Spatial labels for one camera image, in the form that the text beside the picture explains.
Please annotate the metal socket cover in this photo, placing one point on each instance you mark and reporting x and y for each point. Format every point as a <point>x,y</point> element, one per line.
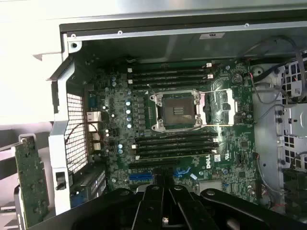
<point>229,95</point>

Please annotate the blue expansion slot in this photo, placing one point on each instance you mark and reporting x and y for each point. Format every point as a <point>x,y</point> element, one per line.
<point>141,177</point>

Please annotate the metal disk bay cage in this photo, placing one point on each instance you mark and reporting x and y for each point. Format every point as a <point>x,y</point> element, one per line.
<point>295,115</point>

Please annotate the black expansion slot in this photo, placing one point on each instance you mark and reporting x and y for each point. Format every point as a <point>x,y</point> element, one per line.
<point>153,164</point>

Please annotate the silver chipset heatsink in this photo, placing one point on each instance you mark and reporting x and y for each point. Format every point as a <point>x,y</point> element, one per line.
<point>211,185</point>

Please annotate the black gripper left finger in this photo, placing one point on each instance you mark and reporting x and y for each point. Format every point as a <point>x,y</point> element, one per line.
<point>148,208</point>

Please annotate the open black PC case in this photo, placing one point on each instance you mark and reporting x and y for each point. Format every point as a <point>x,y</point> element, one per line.
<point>182,45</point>

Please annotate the CPU socket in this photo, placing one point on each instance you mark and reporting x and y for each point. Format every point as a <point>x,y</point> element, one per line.
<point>177,110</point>

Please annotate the round coin cell battery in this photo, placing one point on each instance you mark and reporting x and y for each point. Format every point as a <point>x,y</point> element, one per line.
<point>237,77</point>

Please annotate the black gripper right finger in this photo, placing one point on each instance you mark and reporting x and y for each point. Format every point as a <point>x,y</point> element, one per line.
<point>187,210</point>

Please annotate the green Dell motherboard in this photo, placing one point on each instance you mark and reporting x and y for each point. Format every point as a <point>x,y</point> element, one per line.
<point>242,112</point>

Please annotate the metal socket locking lever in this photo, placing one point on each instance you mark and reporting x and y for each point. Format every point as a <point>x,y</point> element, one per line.
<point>218,124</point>
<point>218,91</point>

